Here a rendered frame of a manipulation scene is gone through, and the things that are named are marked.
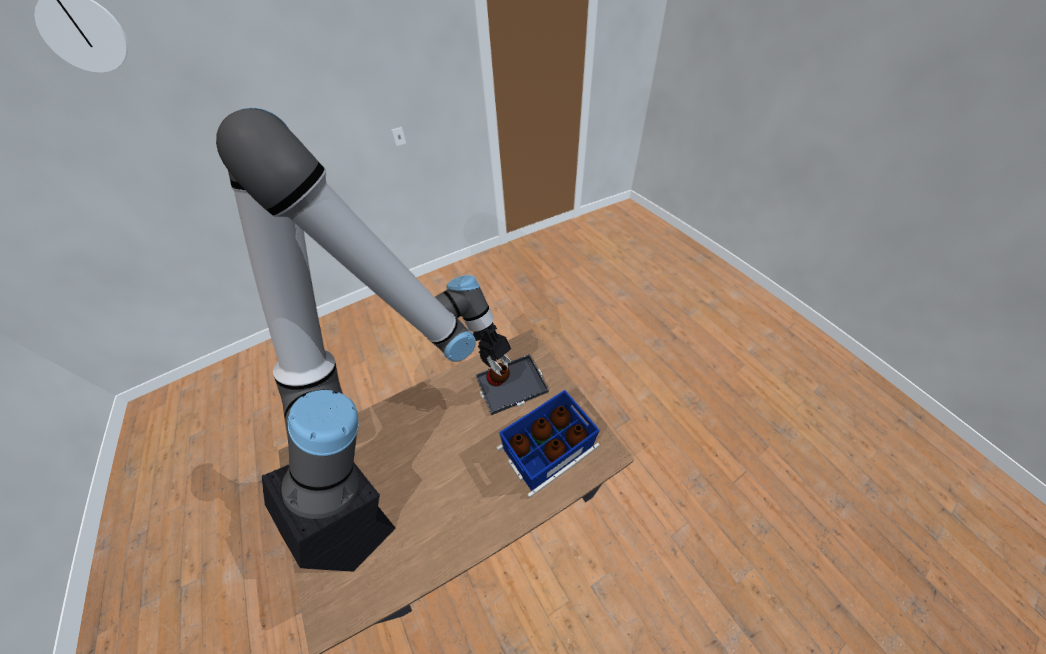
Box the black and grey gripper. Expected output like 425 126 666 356
474 322 511 376

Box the grey flat bar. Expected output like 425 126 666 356
497 401 600 498

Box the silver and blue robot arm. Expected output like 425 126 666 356
217 108 494 519

